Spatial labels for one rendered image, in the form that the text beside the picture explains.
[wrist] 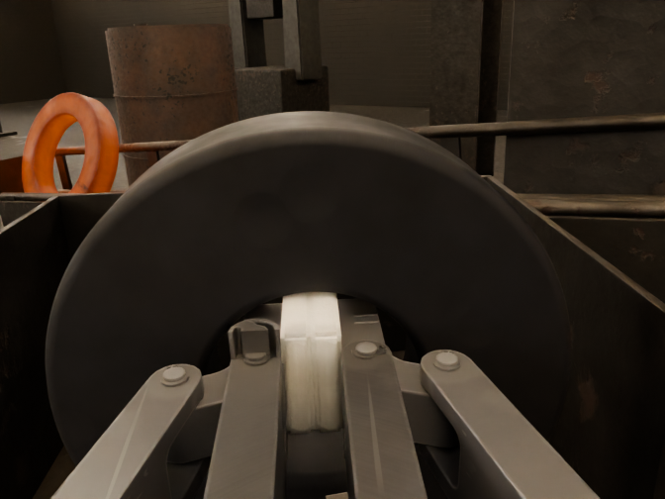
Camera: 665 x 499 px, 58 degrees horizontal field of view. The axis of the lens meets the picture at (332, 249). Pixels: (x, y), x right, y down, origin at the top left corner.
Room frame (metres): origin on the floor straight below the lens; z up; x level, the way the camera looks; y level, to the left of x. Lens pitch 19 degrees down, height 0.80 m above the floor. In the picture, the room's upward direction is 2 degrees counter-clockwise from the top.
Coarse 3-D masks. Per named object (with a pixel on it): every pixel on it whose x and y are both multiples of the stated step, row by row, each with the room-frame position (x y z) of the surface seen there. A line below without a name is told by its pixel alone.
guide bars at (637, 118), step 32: (416, 128) 0.58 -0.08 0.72; (448, 128) 0.56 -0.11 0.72; (480, 128) 0.54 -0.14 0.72; (512, 128) 0.53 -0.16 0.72; (544, 128) 0.51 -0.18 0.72; (576, 128) 0.50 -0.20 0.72; (608, 128) 0.48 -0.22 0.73; (640, 128) 0.47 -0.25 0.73; (64, 160) 0.90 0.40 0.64; (64, 192) 0.86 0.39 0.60
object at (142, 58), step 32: (128, 32) 2.78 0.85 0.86; (160, 32) 2.76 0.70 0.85; (192, 32) 2.80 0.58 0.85; (224, 32) 2.95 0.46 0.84; (128, 64) 2.79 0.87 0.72; (160, 64) 2.75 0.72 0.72; (192, 64) 2.79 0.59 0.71; (224, 64) 2.92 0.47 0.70; (128, 96) 2.81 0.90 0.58; (160, 96) 2.75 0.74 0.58; (192, 96) 2.78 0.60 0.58; (224, 96) 2.90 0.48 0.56; (128, 128) 2.83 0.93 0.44; (160, 128) 2.76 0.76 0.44; (192, 128) 2.78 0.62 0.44; (128, 160) 2.87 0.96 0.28
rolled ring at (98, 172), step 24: (72, 96) 0.85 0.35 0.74; (48, 120) 0.87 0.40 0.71; (72, 120) 0.88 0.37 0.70; (96, 120) 0.81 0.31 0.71; (48, 144) 0.89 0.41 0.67; (96, 144) 0.79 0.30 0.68; (24, 168) 0.87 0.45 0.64; (48, 168) 0.88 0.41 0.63; (96, 168) 0.78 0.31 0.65; (48, 192) 0.85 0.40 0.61; (72, 192) 0.79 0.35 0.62; (96, 192) 0.78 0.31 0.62
